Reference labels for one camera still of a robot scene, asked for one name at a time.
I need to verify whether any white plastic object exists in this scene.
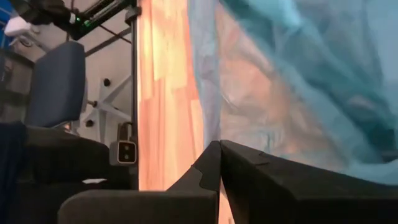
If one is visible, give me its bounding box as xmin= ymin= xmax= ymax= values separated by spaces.
xmin=3 ymin=16 xmax=32 ymax=37

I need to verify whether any black device green light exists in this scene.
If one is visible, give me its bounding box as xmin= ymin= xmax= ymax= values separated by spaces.
xmin=9 ymin=0 xmax=137 ymax=41

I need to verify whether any light blue trash bag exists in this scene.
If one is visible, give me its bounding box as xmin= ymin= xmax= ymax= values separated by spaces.
xmin=186 ymin=0 xmax=398 ymax=187

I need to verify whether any blue office chair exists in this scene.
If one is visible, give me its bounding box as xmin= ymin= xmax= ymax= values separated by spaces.
xmin=24 ymin=40 xmax=88 ymax=129

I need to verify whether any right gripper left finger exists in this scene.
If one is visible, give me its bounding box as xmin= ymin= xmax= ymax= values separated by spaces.
xmin=57 ymin=139 xmax=222 ymax=224

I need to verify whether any black padded seat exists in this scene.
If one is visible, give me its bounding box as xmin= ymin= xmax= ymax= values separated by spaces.
xmin=24 ymin=126 xmax=139 ymax=191

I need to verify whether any grey table-level camera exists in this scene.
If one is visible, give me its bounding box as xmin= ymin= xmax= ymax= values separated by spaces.
xmin=108 ymin=139 xmax=138 ymax=166

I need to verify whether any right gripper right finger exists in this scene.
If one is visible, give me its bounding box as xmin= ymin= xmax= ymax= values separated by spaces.
xmin=220 ymin=139 xmax=398 ymax=224

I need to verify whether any white chair base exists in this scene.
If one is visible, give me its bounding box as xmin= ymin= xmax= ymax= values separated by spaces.
xmin=83 ymin=74 xmax=133 ymax=142

